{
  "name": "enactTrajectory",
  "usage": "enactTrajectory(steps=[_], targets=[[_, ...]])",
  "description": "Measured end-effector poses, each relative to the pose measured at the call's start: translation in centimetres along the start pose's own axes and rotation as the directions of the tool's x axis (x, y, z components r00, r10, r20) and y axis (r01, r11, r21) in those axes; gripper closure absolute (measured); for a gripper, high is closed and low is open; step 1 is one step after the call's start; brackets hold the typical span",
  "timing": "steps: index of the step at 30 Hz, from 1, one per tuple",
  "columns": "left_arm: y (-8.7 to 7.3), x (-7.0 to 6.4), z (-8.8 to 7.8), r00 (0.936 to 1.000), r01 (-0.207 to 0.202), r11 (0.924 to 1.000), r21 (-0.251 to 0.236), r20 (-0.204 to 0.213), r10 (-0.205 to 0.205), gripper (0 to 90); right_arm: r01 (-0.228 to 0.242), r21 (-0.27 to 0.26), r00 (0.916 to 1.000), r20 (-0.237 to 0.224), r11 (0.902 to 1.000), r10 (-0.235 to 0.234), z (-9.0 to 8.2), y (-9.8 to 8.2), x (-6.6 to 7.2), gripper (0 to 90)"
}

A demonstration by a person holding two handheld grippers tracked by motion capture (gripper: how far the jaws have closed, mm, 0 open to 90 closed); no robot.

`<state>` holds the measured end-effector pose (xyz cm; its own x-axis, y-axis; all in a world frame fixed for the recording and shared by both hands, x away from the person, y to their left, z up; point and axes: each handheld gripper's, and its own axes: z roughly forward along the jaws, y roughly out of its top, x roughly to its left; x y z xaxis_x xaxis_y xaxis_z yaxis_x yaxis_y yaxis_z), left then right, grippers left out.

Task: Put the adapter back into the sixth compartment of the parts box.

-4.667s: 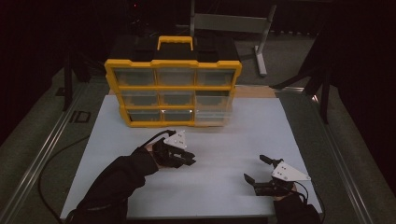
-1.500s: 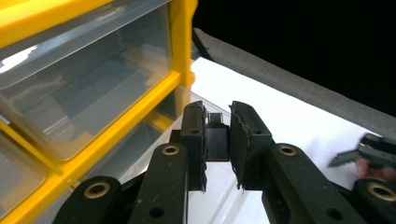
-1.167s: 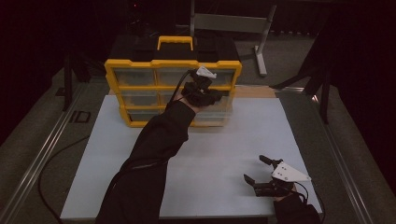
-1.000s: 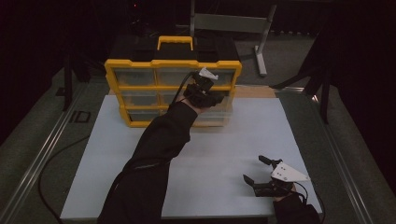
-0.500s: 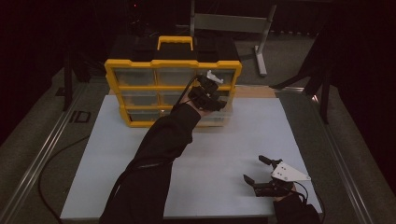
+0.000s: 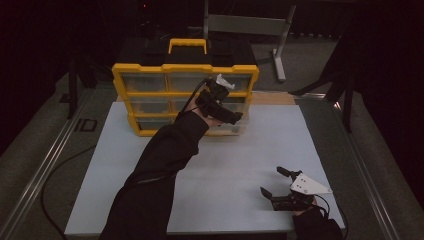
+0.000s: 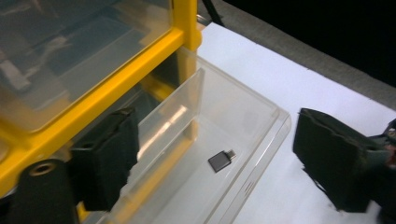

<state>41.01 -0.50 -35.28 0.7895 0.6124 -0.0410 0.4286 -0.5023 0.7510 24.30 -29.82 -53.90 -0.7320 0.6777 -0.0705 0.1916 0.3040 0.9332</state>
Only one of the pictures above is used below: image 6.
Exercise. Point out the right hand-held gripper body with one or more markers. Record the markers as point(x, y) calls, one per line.
point(310, 186)

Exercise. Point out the person's right hand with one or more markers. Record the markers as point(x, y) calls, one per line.
point(311, 211)

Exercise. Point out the black tripod stand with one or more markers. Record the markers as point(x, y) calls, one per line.
point(346, 100)

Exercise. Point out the black post stand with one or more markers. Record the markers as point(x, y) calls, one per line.
point(72, 90)

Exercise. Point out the yellow and black drawer organizer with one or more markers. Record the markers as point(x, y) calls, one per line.
point(146, 83)

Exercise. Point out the aluminium floor rail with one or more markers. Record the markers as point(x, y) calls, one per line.
point(360, 160)
point(40, 173)

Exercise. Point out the grey metal stand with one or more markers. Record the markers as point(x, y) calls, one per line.
point(246, 25)

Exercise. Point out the person's left hand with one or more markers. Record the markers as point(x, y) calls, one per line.
point(208, 118)

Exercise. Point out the wooden board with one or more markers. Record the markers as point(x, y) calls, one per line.
point(271, 98)

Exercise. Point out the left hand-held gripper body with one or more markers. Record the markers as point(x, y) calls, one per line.
point(216, 100)

